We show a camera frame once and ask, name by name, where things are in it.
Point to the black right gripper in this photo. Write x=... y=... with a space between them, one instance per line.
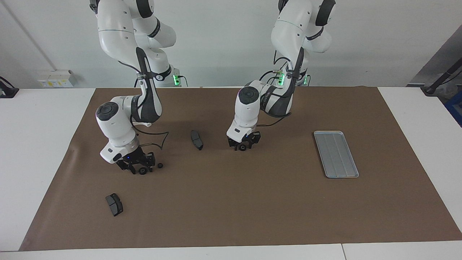
x=134 y=159

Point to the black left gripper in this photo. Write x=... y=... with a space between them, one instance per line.
x=245 y=139

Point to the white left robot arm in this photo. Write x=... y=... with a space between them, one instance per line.
x=249 y=108

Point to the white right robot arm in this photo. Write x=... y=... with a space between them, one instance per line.
x=115 y=126

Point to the silver ribbed metal tray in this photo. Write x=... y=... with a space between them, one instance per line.
x=336 y=154

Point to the short dark brake pad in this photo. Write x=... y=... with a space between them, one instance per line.
x=114 y=204

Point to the long dark brake pad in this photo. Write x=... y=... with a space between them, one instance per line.
x=196 y=140

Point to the brown table mat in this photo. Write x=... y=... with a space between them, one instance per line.
x=252 y=202

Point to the black clamp base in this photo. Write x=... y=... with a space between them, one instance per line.
x=7 y=90

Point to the black stand pole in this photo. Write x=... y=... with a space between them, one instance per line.
x=442 y=77

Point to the blue crate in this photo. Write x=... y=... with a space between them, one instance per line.
x=455 y=108

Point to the white wall socket box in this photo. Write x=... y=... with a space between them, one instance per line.
x=56 y=78

